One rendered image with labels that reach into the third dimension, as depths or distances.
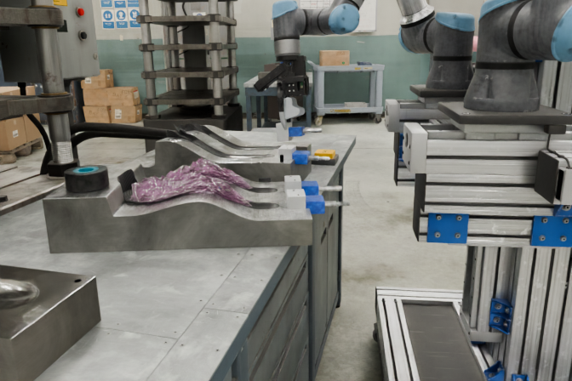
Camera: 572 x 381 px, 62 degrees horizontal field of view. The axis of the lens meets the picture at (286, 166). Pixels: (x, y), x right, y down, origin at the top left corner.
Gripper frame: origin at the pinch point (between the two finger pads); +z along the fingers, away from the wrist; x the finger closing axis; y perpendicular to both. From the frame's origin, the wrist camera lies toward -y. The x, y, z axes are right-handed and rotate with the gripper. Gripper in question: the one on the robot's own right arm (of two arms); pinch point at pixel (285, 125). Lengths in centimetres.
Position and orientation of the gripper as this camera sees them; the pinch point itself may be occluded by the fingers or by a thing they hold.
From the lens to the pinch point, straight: 141.6
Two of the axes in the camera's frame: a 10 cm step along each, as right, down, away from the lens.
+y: 9.6, -0.3, -2.6
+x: 2.5, -1.5, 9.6
